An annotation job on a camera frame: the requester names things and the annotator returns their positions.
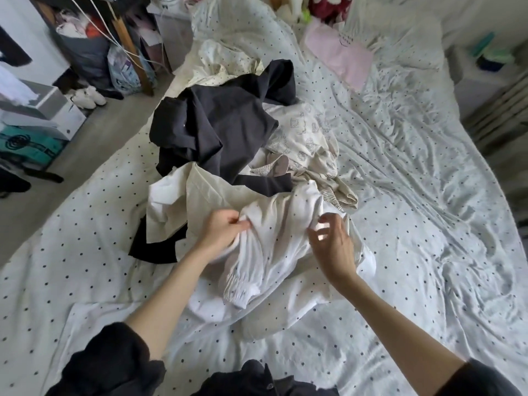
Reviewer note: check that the person's right forearm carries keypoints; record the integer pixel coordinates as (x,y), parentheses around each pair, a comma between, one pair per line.
(396,338)

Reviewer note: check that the grey patterned bag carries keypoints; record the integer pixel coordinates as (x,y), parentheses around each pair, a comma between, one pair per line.
(124,74)

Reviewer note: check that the red white plush toy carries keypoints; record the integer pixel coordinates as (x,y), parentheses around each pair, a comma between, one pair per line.
(330,8)

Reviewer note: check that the person's left hand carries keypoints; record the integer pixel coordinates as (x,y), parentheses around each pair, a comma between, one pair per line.
(216,235)

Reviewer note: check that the light grey smocked garment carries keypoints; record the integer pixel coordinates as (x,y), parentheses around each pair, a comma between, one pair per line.
(219,61)

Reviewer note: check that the dark small box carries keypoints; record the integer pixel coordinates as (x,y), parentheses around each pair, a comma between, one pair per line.
(495,61)

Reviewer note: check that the green object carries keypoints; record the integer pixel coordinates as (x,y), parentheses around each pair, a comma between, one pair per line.
(29,146)

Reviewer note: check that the dark side table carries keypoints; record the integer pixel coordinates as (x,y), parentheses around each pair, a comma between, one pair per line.
(136,57)

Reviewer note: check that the person's dark shorts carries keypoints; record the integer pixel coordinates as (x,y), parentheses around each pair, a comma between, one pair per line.
(247,382)

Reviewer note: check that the white bedside cabinet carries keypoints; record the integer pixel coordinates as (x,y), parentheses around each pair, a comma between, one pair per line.
(478,90)

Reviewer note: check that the person's black right sleeve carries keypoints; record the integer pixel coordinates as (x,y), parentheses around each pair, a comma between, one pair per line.
(478,382)

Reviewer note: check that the white pillow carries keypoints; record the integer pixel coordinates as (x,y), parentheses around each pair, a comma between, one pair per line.
(396,37)

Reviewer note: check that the person's black left sleeve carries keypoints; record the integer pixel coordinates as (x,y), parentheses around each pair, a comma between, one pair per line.
(103,363)

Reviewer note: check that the person's left forearm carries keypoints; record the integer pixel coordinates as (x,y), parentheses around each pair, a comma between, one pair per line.
(169,305)

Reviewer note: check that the person's black sleeve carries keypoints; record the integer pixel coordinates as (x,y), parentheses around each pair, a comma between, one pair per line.
(103,363)
(478,382)

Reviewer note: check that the black garment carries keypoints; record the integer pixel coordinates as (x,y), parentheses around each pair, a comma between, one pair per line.
(214,119)

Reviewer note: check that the green bottle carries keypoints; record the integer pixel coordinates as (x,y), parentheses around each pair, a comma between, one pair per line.
(483,43)

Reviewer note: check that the dark denim jeans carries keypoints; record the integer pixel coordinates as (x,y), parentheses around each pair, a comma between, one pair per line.
(153,247)

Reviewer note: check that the cream patterned pyjama top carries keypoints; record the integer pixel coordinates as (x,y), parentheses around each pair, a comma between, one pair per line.
(305,140)

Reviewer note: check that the person's right hand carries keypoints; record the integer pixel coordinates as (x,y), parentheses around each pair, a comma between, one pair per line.
(334,251)

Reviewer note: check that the white storage box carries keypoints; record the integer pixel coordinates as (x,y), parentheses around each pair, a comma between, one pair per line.
(41,107)

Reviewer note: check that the white shoe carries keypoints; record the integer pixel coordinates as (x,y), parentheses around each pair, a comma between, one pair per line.
(81,99)
(95,94)

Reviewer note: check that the white dotted bed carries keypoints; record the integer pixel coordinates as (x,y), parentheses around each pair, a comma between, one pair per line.
(429,202)

